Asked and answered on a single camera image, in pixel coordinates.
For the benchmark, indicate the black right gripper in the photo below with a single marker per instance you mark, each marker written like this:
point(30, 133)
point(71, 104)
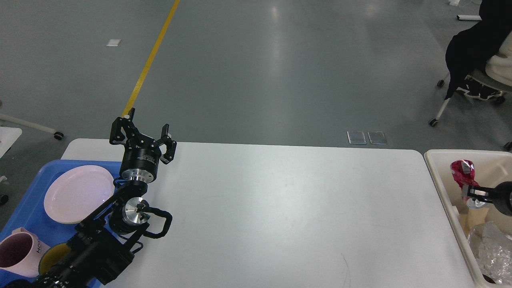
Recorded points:
point(500, 195)

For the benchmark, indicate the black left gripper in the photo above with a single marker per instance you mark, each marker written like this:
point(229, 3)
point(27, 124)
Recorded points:
point(139, 163)

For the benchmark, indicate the red snack wrapper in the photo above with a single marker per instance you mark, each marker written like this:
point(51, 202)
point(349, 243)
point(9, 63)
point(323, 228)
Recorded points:
point(463, 172)

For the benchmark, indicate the silver foil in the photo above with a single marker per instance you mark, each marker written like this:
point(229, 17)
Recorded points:
point(492, 250)

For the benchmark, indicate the pink plastic plate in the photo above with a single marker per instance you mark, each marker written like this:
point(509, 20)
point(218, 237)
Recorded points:
point(77, 193)

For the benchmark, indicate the dark green mug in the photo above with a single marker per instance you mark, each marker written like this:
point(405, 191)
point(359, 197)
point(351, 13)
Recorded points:
point(52, 257)

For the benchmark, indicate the brown paper bag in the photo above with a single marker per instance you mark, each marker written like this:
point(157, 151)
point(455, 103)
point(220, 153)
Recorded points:
point(474, 217)

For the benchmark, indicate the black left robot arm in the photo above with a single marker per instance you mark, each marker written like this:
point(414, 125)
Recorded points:
point(102, 247)

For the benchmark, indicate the beige plastic bin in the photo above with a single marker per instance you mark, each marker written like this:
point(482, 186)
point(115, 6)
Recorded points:
point(492, 168)

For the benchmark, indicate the white chair at left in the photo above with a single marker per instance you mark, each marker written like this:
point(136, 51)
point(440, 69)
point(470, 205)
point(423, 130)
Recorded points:
point(56, 134)

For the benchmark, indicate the white side table corner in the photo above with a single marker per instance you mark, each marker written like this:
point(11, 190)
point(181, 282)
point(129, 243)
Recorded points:
point(8, 137)

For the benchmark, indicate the pink mug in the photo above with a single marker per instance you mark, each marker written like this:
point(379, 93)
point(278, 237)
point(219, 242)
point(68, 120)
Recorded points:
point(21, 253)

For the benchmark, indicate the white chair frame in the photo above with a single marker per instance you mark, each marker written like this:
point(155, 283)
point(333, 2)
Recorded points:
point(495, 75)

